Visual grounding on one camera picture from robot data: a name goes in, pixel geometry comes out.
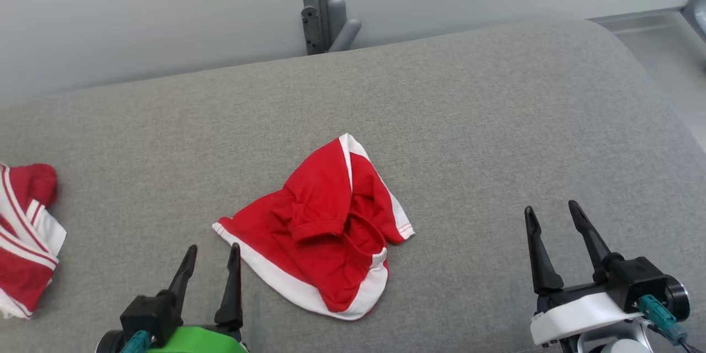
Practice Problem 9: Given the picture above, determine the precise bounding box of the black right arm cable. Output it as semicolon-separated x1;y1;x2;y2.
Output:
645;324;704;353

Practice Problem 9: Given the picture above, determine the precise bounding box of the grey slanted frame bar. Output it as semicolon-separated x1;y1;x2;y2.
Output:
681;0;706;44

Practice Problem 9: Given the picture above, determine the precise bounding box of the dark grey hinge plate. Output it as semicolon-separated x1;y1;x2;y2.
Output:
301;7;323;56

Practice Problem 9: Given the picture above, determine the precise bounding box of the grey wall base rail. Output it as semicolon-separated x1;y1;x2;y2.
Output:
587;8;690;34

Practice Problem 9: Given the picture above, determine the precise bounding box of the teal right camera connector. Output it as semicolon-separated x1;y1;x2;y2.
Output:
639;295;687;344

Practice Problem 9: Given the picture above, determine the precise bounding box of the teal camera connector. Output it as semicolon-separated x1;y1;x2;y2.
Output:
120;330;152;353
639;295;687;344

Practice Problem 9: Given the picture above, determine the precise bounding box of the red garment with white trim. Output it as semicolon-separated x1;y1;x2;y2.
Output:
212;132;415;322

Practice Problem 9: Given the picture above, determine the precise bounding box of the teal left camera connector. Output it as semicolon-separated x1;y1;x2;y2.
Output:
120;330;152;353

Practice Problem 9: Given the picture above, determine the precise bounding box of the grey fabric sofa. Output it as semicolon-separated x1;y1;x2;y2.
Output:
0;18;706;353

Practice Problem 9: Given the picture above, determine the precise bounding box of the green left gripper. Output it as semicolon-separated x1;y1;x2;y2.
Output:
145;242;249;353

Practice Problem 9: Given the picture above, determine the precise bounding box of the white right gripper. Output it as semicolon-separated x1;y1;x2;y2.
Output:
524;200;644;346

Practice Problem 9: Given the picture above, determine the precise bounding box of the red jersey with white stripes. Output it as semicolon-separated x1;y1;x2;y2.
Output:
0;163;68;320

